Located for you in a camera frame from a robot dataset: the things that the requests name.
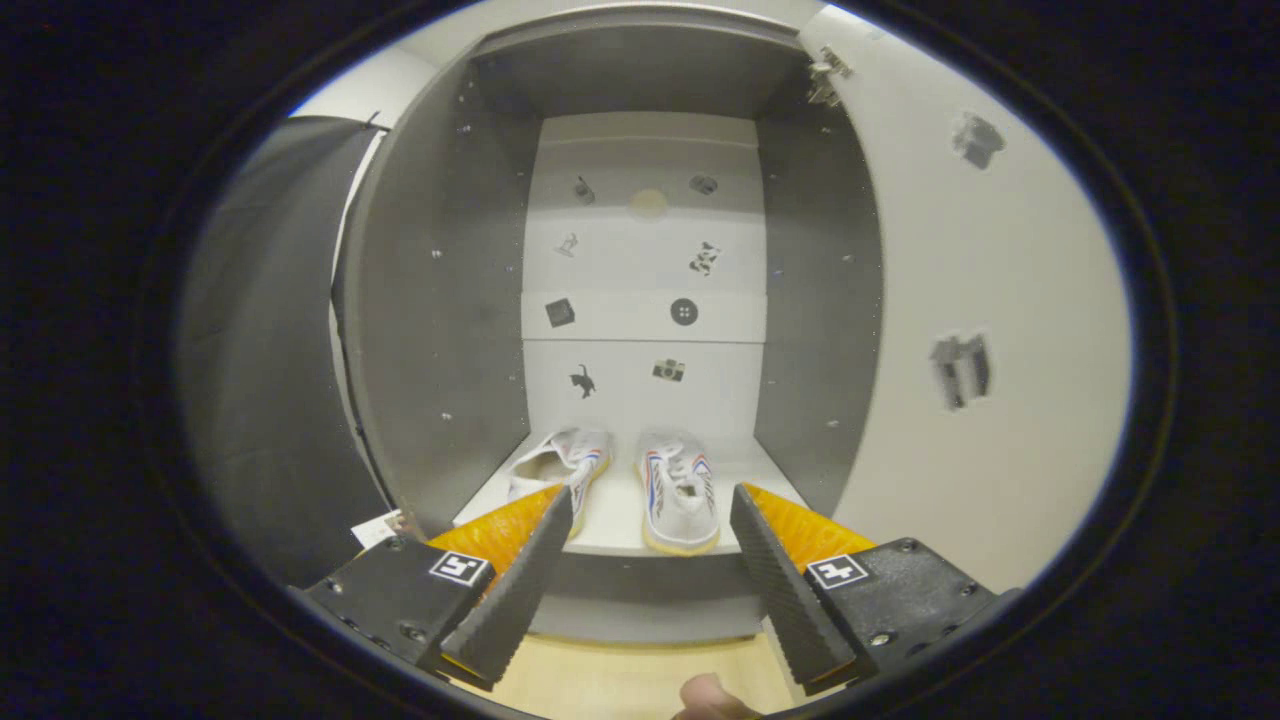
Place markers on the grey shoe cabinet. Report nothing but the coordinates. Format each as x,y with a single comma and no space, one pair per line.
440,300

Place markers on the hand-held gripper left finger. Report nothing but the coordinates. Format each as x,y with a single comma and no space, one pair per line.
520,600

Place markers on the black backdrop cloth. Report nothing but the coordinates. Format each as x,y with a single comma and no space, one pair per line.
270,350

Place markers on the white shoe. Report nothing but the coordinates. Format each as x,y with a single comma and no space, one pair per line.
680,500
575,455

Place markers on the metal door hinge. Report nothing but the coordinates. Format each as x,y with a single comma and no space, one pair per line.
825,85

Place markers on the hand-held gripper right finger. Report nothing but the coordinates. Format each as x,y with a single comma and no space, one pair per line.
785,600

